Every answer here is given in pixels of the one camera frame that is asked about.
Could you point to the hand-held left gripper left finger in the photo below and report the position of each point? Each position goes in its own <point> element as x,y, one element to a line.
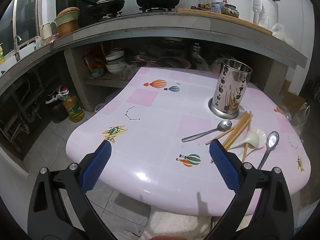
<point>96,165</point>

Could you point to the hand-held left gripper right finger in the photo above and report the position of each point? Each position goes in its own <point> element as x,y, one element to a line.
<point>223,165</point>

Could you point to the steel spoon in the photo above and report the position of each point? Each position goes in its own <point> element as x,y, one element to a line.
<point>223,125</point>
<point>272,140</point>

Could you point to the pile of wooden chopsticks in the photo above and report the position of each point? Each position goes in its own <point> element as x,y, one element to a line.
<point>240,127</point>

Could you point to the perforated steel utensil holder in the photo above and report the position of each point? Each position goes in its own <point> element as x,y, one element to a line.
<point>232,85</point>

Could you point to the yellow cooking oil bottle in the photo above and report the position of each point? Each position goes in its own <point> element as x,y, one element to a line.
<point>73,107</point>

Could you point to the dark jar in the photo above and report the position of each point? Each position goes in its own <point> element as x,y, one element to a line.
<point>56,110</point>

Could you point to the white fluffy garment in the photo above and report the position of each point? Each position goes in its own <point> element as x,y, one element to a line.
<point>175,222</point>

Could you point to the grey drain pipe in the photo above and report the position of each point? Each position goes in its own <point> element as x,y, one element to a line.
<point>30,115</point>

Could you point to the clear plastic bag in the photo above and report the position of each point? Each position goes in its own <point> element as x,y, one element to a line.
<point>282,33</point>
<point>300,116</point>

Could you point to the cardboard box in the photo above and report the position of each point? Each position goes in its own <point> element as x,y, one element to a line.
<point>292,100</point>

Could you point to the plastic bag of food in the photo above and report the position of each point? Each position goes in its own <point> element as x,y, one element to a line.
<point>212,63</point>

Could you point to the stack of white bowls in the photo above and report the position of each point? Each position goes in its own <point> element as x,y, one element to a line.
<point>115,62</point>

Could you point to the orange plastic bag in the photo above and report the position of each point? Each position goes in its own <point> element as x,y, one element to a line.
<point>92,57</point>

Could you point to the red plastic basin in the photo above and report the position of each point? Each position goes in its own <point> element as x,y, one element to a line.
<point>175,63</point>

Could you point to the small steel pot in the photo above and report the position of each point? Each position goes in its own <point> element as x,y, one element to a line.
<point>196,50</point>

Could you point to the brown basin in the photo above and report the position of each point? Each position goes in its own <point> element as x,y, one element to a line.
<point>68,30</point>

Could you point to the steel faucet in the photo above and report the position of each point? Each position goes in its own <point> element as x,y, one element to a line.
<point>17,47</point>

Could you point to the wooden cutting board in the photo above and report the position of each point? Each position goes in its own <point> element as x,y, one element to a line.
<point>245,24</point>

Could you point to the white cup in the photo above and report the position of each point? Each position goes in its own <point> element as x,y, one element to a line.
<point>45,31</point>

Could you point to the yellow-green dish soap bottle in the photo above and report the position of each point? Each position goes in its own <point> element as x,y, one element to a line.
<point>1,53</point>

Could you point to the green basin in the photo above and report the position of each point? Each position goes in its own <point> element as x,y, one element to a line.
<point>65,19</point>

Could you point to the glass pickle jar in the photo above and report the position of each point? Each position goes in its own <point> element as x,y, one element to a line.
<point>230,11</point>

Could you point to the brown round woven lid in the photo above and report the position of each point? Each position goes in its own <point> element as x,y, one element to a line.
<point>68,11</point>

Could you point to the black wok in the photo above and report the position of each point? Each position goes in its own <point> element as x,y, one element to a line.
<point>110,5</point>

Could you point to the sauce bottle yellow cap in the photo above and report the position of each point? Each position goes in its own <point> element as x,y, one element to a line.
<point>209,1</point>

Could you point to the sauce bottle brown cap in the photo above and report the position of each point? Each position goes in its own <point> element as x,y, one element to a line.
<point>201,1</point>

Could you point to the gas stove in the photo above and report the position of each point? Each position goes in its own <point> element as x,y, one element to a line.
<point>152,9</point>

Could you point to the window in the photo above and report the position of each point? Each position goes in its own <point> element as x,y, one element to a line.
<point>26,10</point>

